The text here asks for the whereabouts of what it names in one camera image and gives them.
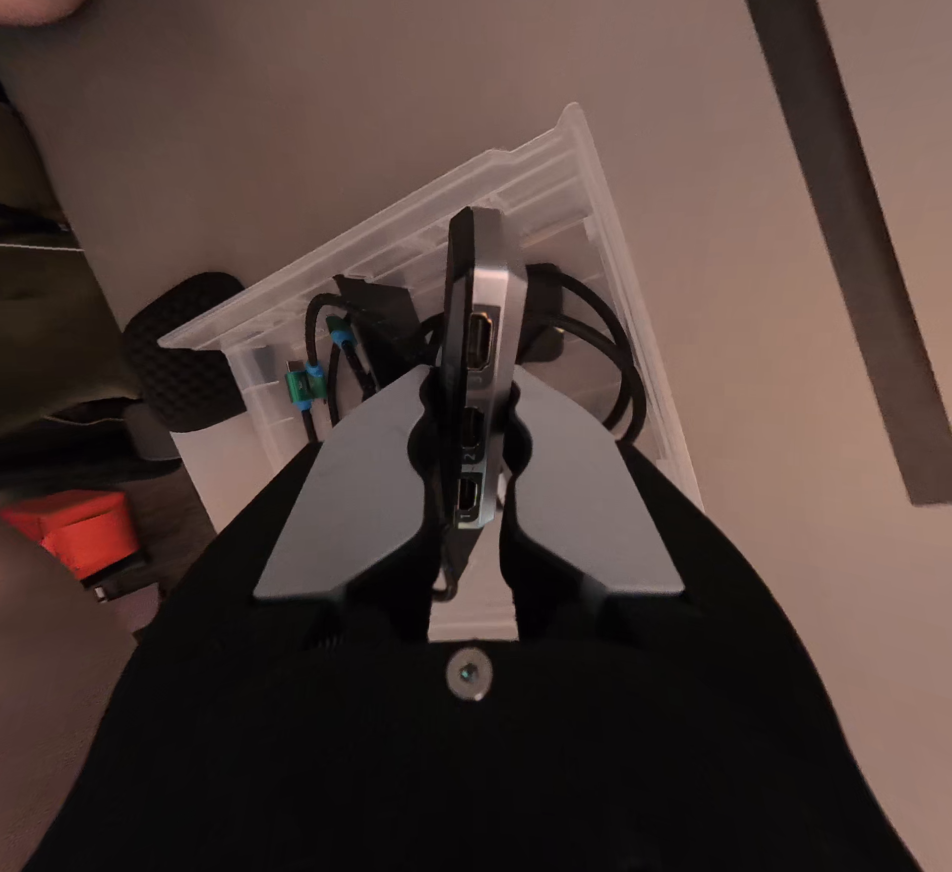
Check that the orange box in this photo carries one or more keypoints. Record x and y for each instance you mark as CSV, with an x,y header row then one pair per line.
x,y
67,530

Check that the person's olive clothing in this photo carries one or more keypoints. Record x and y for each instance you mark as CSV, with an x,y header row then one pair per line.
x,y
52,329

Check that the black bin divider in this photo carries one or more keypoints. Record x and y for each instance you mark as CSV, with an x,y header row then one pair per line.
x,y
379,303

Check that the clear plastic bin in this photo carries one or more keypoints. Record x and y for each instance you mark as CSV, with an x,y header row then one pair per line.
x,y
520,180

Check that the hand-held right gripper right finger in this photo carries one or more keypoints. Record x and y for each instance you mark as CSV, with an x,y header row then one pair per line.
x,y
587,515

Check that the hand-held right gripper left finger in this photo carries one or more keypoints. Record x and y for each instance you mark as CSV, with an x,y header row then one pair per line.
x,y
349,507

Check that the person's leg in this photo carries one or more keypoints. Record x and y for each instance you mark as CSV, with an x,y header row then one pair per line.
x,y
44,664

